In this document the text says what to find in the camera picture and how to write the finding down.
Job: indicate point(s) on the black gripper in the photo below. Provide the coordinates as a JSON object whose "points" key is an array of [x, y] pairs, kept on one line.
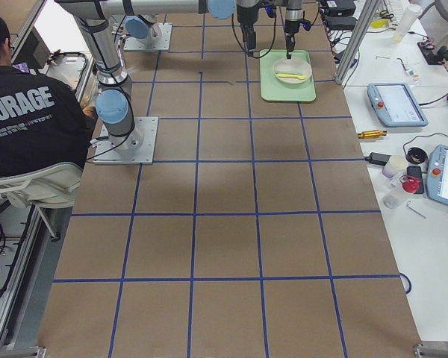
{"points": [[292, 26], [243, 16]]}

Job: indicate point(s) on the white round plate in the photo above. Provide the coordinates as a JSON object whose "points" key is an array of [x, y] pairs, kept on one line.
{"points": [[294, 65]]}

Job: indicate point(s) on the yellow plastic fork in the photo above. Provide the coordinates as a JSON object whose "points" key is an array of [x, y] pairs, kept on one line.
{"points": [[292, 76]]}

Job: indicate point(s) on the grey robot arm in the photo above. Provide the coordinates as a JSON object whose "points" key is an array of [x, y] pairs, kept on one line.
{"points": [[227, 9], [113, 104]]}

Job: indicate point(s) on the light green tray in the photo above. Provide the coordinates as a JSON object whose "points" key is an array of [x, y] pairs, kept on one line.
{"points": [[274, 88]]}

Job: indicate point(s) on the blue teach pendant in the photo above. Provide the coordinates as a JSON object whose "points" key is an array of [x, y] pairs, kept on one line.
{"points": [[395, 105], [437, 175]]}

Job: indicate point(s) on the black power adapter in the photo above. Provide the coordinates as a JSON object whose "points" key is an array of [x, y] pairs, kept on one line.
{"points": [[378, 159]]}

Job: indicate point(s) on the white paper cup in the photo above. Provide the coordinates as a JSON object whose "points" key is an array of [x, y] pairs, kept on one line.
{"points": [[395, 165]]}

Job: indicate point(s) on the seated person in black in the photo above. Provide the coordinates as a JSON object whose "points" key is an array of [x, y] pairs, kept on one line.
{"points": [[41, 122]]}

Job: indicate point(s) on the white office chair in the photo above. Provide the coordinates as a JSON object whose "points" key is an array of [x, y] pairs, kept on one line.
{"points": [[53, 187]]}

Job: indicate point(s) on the aluminium frame post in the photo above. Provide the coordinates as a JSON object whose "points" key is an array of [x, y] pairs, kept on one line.
{"points": [[363, 23]]}

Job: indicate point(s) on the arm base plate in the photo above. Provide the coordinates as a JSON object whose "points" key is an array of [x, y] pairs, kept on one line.
{"points": [[138, 148], [143, 37]]}

